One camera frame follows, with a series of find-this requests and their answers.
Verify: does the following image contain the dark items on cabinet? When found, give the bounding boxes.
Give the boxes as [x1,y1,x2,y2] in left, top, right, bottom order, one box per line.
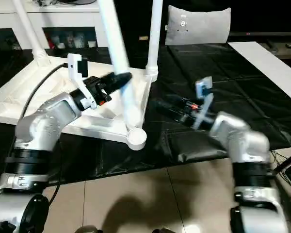
[29,0,100,7]

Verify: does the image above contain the white glass-door cabinet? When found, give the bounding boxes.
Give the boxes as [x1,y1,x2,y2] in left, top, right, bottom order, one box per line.
[0,0,110,50]

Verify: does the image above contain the grey cushion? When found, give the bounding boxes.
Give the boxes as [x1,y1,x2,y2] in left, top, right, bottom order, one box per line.
[164,5,232,46]

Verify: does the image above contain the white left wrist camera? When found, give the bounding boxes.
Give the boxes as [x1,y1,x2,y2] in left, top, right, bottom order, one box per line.
[66,53,91,110]

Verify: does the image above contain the black table mat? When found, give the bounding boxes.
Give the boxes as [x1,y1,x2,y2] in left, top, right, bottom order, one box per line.
[0,43,291,183]

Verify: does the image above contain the white flat board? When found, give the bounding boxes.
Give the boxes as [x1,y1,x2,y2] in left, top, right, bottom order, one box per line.
[227,41,291,106]

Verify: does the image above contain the black metal frame leg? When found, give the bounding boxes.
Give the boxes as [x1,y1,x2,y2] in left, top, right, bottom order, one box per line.
[274,154,291,177]

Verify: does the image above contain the white plastic table top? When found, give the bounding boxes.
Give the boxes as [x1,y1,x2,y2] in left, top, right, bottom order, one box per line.
[0,52,154,150]

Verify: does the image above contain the white plastic table leg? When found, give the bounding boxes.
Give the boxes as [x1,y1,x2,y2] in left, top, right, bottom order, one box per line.
[12,0,50,67]
[97,0,144,130]
[146,0,164,81]

